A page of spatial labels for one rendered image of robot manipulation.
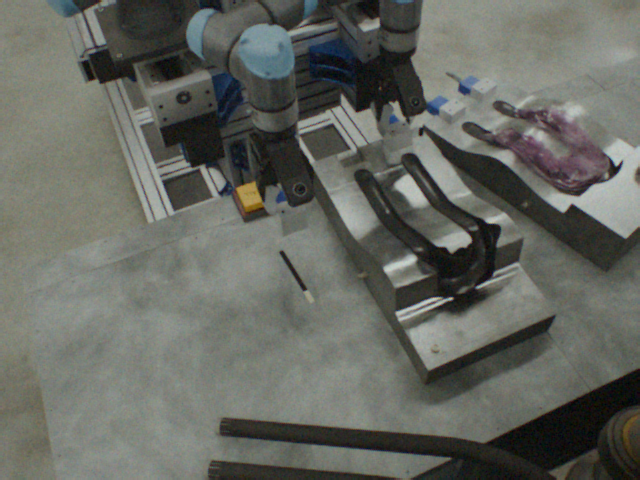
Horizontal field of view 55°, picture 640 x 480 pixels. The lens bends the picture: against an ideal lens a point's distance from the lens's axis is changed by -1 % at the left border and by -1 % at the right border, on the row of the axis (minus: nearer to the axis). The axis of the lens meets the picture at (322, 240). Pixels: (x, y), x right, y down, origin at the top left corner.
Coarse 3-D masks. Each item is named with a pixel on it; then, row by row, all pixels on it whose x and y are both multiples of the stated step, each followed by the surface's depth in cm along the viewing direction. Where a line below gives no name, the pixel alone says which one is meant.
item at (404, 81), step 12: (396, 60) 116; (408, 60) 116; (396, 72) 115; (408, 72) 116; (396, 84) 115; (408, 84) 115; (420, 84) 116; (396, 96) 117; (408, 96) 115; (420, 96) 116; (408, 108) 115; (420, 108) 115
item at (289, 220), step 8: (280, 192) 117; (280, 200) 116; (280, 208) 113; (288, 208) 113; (296, 208) 113; (304, 208) 113; (280, 216) 112; (288, 216) 112; (296, 216) 113; (304, 216) 114; (280, 224) 114; (288, 224) 114; (296, 224) 115; (304, 224) 116; (288, 232) 116
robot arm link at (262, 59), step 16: (256, 32) 88; (272, 32) 88; (240, 48) 88; (256, 48) 86; (272, 48) 86; (288, 48) 87; (240, 64) 90; (256, 64) 87; (272, 64) 87; (288, 64) 89; (240, 80) 93; (256, 80) 89; (272, 80) 89; (288, 80) 91; (256, 96) 92; (272, 96) 91; (288, 96) 93; (272, 112) 94
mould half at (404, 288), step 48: (384, 144) 132; (432, 144) 131; (336, 192) 125; (384, 192) 124; (384, 240) 115; (432, 240) 111; (384, 288) 111; (432, 288) 109; (480, 288) 113; (528, 288) 113; (432, 336) 107; (480, 336) 107; (528, 336) 112
